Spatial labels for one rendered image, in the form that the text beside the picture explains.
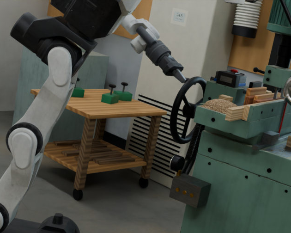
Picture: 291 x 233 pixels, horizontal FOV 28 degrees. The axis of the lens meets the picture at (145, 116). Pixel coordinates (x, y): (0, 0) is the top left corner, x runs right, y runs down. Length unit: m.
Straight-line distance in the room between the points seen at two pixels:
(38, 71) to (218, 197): 2.44
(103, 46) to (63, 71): 2.55
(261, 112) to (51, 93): 0.77
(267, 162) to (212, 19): 1.75
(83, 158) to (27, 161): 1.11
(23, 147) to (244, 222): 0.86
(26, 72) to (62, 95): 2.26
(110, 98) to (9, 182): 1.39
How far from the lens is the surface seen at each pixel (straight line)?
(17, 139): 2.23
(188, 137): 2.45
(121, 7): 2.07
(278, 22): 2.16
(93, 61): 4.34
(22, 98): 4.46
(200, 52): 3.68
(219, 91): 2.26
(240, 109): 1.95
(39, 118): 2.24
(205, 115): 2.04
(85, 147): 3.30
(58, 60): 2.14
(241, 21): 3.66
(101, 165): 3.53
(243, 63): 3.84
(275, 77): 2.21
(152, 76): 3.93
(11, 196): 2.35
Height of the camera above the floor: 1.27
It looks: 13 degrees down
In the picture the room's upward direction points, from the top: 11 degrees clockwise
